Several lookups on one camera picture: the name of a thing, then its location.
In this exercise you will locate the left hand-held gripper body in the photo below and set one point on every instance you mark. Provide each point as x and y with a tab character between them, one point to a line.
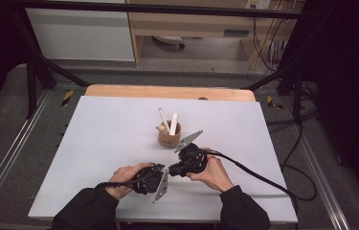
148	182

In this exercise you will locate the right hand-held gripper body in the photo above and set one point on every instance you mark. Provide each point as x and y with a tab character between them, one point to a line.
194	158

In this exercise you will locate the wooden pen holder cup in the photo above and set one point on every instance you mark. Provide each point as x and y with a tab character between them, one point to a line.
169	140

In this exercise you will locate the short white marker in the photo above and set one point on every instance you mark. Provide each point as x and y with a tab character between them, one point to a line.
174	124

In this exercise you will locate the long white pen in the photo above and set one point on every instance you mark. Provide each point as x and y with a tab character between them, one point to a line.
163	119

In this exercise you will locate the person's left hand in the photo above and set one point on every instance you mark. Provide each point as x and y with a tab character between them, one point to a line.
124	179

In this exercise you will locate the person's right hand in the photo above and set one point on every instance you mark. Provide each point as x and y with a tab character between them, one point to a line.
213	174

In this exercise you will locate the wooden table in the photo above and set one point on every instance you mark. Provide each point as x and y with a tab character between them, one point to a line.
167	92

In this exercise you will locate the yellow black floor tape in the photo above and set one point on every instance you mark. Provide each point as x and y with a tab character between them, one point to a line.
67	98
273	103

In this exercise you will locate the black metal stand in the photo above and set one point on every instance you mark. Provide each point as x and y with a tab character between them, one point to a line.
32	86
297	96

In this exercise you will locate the white chair base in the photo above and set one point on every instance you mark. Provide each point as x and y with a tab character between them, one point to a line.
169	39

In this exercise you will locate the light wooden desk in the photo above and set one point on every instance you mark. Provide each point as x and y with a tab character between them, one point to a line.
193	24

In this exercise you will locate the white cabinet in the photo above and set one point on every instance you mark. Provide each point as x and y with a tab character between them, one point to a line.
81	35

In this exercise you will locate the aluminium floor rail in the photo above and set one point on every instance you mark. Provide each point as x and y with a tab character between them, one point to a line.
324	179
8	159

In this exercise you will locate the black horizontal frame bar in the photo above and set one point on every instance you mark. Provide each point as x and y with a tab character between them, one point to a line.
167	10

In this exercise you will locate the white wall socket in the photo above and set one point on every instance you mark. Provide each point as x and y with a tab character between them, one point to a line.
258	4

